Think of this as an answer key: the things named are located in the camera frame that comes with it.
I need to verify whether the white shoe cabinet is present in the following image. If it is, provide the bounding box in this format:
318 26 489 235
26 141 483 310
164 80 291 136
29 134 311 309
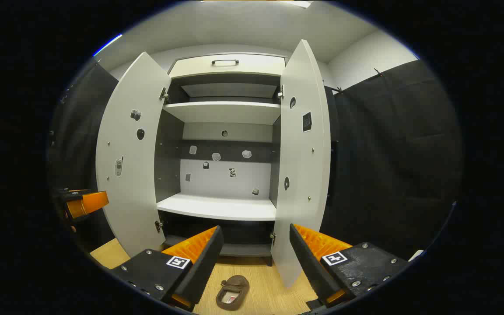
156 52 287 267

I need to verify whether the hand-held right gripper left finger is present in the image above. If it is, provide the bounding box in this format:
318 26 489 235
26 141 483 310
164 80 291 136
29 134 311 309
110 225 225 312

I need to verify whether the white cabinet door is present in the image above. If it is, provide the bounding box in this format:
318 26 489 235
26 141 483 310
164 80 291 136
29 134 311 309
96 52 172 259
271 39 331 288

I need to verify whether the brown fuzzy shoe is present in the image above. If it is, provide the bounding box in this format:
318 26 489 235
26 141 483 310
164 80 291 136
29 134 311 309
216 275 250 311

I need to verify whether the white cabinet drawer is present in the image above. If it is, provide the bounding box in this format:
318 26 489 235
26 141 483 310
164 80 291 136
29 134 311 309
169 53 287 78

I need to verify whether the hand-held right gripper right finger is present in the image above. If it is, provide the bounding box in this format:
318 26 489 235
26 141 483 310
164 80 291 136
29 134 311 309
289 223 410 309

